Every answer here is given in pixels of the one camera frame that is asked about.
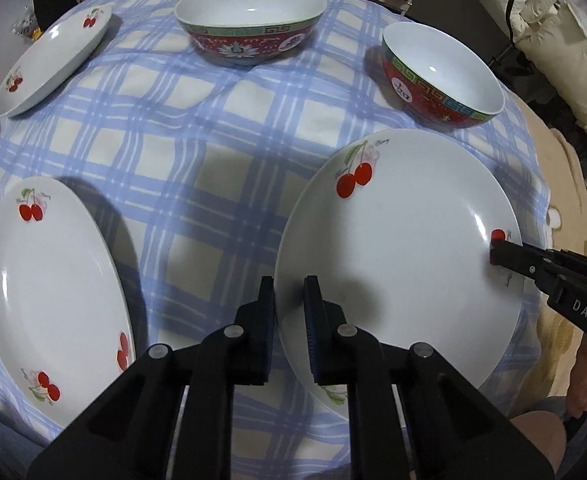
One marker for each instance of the person's right hand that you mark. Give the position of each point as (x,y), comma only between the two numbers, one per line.
(583,380)

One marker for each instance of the large red patterned bowl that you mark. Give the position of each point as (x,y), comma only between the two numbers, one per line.
(248,15)

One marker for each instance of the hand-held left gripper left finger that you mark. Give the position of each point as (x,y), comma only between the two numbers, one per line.
(267,332)

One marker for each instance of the white cherry print plate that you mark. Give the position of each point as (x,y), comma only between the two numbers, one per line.
(53,55)
(398,260)
(48,285)

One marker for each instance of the blue plaid tablecloth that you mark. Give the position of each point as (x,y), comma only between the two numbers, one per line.
(173,135)

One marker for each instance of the person's leg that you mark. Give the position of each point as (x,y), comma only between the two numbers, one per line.
(538,440)

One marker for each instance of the white down jacket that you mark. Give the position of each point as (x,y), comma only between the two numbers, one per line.
(548,25)

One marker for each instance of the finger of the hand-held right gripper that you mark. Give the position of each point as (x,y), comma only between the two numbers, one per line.
(513,257)

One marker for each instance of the yellow snack packets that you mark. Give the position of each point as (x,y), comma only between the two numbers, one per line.
(32,30)

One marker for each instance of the small red patterned bowl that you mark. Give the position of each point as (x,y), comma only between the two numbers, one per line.
(438,70)

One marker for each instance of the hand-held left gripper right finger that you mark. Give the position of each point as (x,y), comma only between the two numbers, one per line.
(313,332)

